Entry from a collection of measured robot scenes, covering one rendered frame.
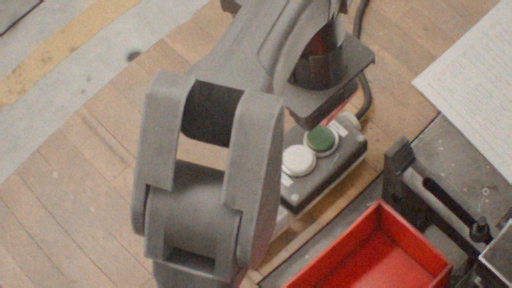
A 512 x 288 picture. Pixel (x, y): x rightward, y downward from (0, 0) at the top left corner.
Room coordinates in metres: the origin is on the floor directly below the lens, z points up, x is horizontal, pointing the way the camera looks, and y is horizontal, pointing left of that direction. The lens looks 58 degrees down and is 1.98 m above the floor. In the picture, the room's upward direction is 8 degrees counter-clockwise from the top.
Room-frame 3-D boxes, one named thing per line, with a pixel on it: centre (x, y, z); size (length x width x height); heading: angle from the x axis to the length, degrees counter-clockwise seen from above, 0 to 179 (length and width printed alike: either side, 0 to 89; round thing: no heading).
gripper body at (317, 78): (0.64, -0.06, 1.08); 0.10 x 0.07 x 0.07; 127
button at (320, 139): (0.64, -0.06, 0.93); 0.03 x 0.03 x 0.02
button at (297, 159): (0.62, -0.04, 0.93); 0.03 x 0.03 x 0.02
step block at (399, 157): (0.57, -0.15, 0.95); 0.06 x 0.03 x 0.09; 37
